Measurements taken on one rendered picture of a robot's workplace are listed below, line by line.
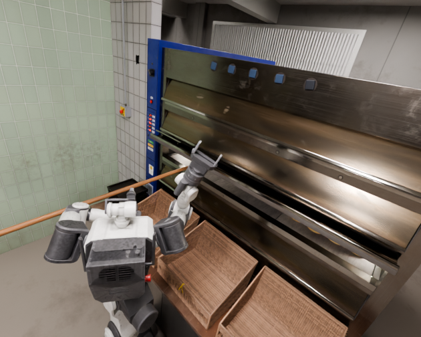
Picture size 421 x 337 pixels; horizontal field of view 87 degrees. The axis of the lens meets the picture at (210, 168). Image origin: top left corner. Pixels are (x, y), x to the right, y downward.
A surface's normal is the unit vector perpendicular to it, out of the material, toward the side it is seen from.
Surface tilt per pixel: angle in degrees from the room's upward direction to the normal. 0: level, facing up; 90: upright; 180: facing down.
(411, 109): 90
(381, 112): 90
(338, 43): 90
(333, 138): 70
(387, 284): 90
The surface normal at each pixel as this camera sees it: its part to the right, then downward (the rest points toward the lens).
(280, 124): -0.58, -0.07
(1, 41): 0.73, 0.40
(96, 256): 0.14, -0.88
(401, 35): -0.62, 0.27
